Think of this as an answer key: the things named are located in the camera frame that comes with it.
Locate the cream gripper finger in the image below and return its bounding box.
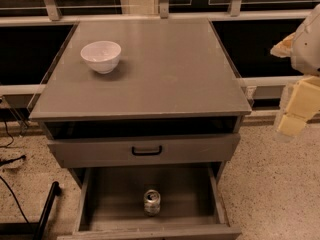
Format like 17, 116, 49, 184
270, 33, 295, 58
276, 76, 320, 138

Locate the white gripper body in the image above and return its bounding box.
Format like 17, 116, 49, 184
291, 4, 320, 76

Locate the silver 7up soda can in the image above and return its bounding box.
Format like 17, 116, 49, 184
144, 189, 161, 216

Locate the grey upper drawer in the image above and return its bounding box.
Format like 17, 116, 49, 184
48, 133, 240, 168

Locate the grey open middle drawer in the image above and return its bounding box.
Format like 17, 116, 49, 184
58, 164, 241, 240

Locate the grey drawer cabinet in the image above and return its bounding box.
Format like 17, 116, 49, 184
28, 18, 253, 189

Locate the grey metal window railing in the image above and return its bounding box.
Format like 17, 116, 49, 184
0, 0, 320, 109

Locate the white ceramic bowl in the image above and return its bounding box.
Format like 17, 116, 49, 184
80, 41, 122, 74

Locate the black metal stand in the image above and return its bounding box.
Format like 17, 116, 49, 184
0, 181, 62, 240

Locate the black drawer handle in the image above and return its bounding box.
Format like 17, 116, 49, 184
131, 145, 163, 156

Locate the black cable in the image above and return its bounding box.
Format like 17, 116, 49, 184
0, 117, 31, 224

